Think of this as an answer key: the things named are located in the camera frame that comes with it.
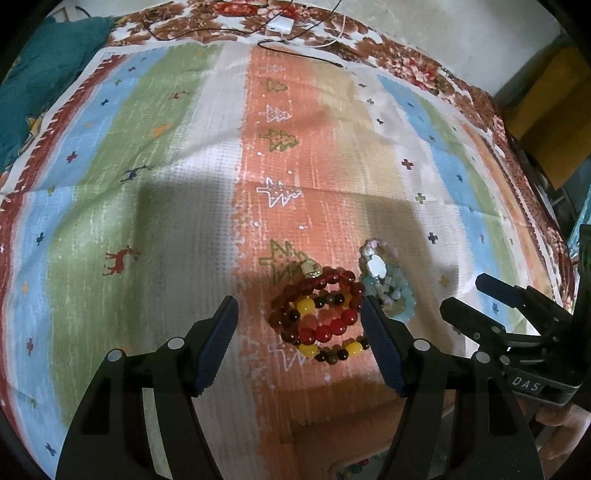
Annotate teal cloth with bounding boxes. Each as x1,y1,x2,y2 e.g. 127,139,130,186
0,16,114,171

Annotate striped patterned mat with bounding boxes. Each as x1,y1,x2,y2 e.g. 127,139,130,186
0,44,578,480

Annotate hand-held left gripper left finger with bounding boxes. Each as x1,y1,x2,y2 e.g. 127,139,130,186
55,295,241,480

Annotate person's right hand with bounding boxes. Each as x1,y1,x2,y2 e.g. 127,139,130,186
536,392,588,467

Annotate white cable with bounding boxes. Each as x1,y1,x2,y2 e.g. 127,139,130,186
295,0,352,49

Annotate black cable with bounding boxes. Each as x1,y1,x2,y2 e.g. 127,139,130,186
143,0,347,70

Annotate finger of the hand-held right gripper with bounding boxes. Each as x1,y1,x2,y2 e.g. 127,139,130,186
441,298,509,354
475,273,573,340

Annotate red yellow bead bracelets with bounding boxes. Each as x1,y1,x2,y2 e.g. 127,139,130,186
268,265,368,337

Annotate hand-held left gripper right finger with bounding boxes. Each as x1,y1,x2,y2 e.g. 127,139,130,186
360,295,546,480

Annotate white pastel chip bracelet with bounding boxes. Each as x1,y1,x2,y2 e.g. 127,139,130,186
359,237,403,283

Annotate light blue bead bracelet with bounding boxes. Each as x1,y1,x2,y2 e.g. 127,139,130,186
367,272,419,321

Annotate mustard yellow garment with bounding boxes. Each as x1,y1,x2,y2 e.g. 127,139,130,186
503,46,591,190

